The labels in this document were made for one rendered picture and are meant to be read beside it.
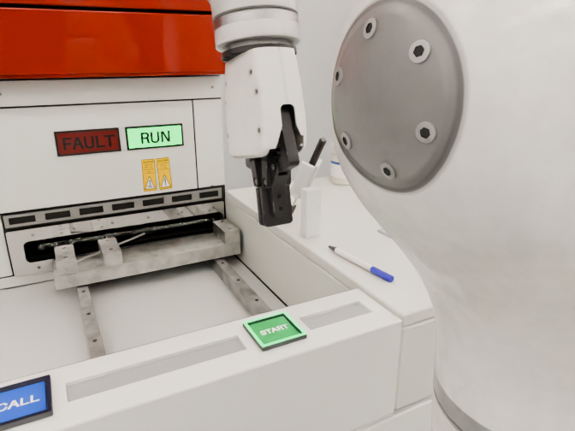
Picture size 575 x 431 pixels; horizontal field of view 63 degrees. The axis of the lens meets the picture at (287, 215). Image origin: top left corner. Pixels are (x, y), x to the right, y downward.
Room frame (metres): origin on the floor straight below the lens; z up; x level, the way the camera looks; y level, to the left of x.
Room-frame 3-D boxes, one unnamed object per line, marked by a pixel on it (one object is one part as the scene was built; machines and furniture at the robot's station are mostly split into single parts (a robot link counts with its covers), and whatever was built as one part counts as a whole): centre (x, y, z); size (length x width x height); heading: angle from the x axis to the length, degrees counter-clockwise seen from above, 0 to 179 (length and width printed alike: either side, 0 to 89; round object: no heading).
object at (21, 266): (0.94, 0.35, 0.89); 0.44 x 0.02 x 0.10; 117
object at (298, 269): (0.85, -0.15, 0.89); 0.62 x 0.35 x 0.14; 27
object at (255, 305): (0.78, 0.07, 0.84); 0.50 x 0.02 x 0.03; 27
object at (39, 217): (0.95, 0.35, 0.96); 0.44 x 0.01 x 0.02; 117
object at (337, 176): (1.12, -0.14, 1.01); 0.07 x 0.07 x 0.10
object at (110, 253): (0.85, 0.35, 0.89); 0.08 x 0.03 x 0.03; 27
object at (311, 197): (0.78, -0.03, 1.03); 0.06 x 0.04 x 0.13; 27
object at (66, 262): (0.82, 0.42, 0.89); 0.08 x 0.03 x 0.03; 27
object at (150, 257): (0.89, 0.28, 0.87); 0.36 x 0.08 x 0.03; 117
